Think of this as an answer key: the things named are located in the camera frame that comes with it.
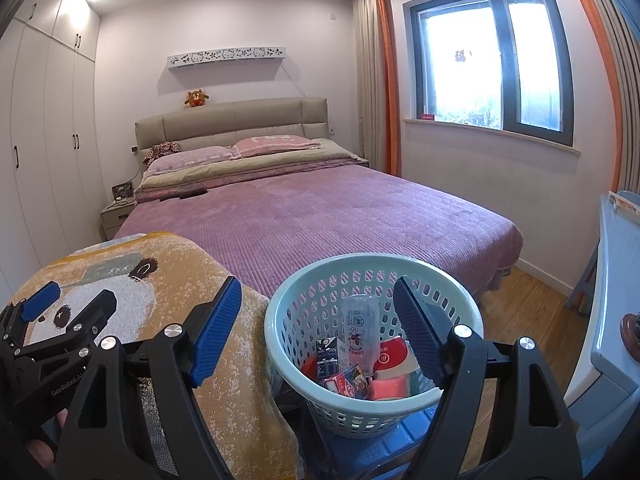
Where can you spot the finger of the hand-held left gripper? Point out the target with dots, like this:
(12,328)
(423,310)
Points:
(95,312)
(42,302)

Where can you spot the beige orange curtain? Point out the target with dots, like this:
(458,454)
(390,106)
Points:
(372,85)
(615,85)

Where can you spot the colourful printed packet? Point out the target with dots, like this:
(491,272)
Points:
(357,377)

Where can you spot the light blue plastic basket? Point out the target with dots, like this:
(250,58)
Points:
(300,310)

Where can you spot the blue plastic stool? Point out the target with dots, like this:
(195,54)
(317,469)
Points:
(380,452)

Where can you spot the red white small box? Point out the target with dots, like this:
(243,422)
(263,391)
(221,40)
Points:
(334,385)

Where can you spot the black printed carton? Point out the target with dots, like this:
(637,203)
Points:
(330,355)

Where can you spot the clear plastic bottle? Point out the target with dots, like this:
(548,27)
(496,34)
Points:
(360,320)

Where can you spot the pink pillow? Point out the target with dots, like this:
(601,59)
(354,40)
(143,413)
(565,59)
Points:
(190,157)
(275,144)

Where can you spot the dark frame on nightstand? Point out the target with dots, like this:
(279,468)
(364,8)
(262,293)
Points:
(122,190)

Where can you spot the white wardrobe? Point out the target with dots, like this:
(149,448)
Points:
(50,135)

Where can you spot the dark framed window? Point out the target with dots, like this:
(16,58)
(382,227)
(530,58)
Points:
(465,70)

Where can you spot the white wall shelf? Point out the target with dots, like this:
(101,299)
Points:
(225,55)

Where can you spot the yellow panda printed blanket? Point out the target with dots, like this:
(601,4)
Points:
(150,270)

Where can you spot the pink rectangular packet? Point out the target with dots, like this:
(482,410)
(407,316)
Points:
(387,389)

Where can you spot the purple bed cover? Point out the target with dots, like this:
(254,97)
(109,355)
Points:
(325,210)

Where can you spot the leopard print cloth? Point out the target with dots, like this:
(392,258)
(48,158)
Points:
(162,151)

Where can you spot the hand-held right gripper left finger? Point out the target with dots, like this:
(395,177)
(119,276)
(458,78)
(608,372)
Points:
(215,330)

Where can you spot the blue grey chair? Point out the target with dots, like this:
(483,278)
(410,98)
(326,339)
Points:
(585,280)

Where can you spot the red white paper cup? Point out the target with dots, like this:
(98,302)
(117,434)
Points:
(392,357)

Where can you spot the beige padded headboard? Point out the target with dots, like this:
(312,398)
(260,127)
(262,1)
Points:
(225,120)

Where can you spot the blue grey desk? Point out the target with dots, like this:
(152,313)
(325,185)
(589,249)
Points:
(615,310)

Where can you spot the orange plush toy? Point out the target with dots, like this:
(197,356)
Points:
(196,99)

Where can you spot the person's left hand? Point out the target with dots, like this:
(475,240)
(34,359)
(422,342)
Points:
(42,455)

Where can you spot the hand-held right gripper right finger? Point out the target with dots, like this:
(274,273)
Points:
(420,340)

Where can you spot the beige nightstand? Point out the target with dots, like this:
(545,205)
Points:
(116,217)

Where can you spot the folded beige blanket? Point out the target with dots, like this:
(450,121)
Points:
(260,170)

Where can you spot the red plastic bag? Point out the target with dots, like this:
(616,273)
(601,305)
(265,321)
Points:
(310,365)

